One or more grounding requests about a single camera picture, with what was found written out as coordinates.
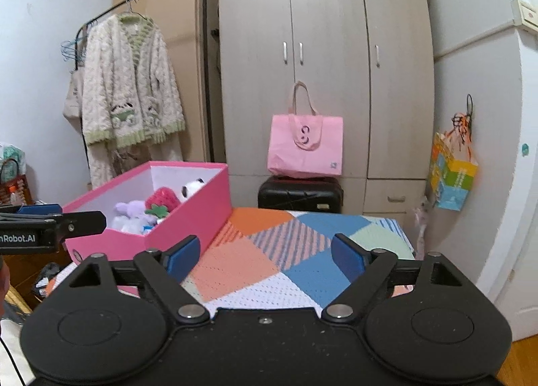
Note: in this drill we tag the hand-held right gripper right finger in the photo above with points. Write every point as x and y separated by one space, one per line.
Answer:
346 260

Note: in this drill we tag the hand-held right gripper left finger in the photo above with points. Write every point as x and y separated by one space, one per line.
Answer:
185 255

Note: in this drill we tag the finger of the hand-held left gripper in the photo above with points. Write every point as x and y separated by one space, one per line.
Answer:
40 209
80 224

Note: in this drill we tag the pink cardboard box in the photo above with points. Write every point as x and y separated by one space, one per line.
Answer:
197 217

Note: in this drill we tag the purple plush toy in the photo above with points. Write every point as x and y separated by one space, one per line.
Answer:
130 211

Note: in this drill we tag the red strawberry plush toy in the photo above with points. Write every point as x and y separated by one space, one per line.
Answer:
162 199

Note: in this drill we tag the panda plush toy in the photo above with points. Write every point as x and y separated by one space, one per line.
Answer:
191 189

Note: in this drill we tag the brown woven basket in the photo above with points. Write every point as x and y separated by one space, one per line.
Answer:
17 188

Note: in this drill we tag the dark patterned object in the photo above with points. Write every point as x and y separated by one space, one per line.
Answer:
48 281

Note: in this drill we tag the patchwork knitted blanket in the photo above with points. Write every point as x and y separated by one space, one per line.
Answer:
235 268

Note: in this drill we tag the white crumpled plastic bag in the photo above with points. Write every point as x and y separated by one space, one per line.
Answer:
10 152

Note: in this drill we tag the black suitcase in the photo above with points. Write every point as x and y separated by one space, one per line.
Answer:
294 196

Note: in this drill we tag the white printed hanging bag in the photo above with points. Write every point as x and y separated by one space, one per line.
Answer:
421 222

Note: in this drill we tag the pink tote bag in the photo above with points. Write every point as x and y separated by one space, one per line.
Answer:
302 159

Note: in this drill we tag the beige hanging tote bag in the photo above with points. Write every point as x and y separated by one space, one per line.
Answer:
73 104

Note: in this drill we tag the white cloth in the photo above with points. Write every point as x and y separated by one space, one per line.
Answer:
12 352

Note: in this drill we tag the colourful paper gift bag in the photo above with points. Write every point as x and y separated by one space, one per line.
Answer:
456 184

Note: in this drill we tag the cream fluffy cardigan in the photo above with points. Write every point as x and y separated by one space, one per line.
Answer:
126 87

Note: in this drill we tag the white door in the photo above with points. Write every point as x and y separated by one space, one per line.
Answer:
529 306

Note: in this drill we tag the grey three-door wardrobe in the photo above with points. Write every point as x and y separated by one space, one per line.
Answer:
328 53

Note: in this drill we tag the teal round sticker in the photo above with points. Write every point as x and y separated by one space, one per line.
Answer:
525 149

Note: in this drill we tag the white door frame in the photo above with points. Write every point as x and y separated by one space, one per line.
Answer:
512 201

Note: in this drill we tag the black wall hook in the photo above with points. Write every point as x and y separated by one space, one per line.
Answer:
469 102

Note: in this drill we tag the beige wall switch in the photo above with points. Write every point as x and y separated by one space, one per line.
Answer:
525 13

